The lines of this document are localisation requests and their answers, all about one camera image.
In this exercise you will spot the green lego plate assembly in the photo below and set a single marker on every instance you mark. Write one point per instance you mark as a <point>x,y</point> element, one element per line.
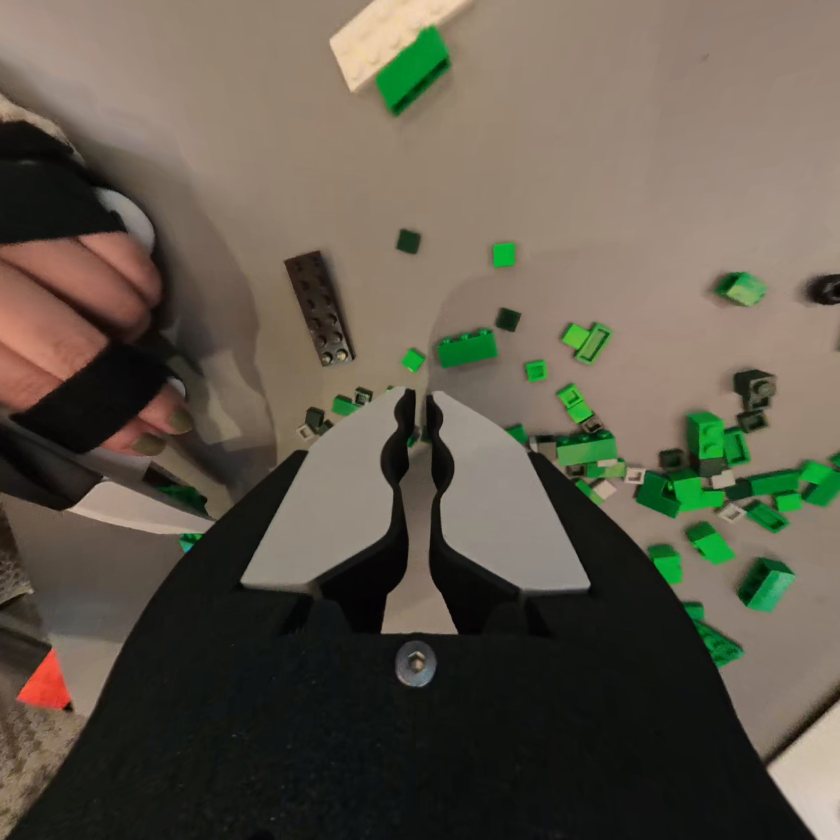
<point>182,499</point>

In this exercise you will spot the person's left hand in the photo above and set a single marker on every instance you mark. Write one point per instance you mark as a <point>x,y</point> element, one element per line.
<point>65,295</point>

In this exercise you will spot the green lego brick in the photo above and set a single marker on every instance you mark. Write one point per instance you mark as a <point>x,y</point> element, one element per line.
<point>413,69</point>

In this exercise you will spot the black long lego plate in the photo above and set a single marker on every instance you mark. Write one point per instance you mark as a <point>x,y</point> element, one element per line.
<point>321,308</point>

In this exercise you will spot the white lego plate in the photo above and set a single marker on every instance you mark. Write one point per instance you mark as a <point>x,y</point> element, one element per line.
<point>374,49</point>

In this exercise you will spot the red object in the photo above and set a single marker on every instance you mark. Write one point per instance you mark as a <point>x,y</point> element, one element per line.
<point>46,686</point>

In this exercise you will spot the black round lego piece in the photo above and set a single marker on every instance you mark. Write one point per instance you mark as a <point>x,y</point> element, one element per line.
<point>825,289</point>

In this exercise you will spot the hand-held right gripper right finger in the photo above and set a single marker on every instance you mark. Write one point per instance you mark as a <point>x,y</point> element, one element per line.
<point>512,518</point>

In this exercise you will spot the green studded lego plate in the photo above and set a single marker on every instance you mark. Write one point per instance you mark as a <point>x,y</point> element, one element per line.
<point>718,643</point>

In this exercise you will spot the pile of lego pieces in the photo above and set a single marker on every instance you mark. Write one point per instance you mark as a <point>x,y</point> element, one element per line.
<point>466,348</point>

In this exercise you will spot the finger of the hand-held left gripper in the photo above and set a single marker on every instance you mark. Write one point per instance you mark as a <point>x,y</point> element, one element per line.
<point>138,508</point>

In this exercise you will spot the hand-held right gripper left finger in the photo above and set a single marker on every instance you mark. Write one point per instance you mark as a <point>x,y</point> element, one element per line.
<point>321,512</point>

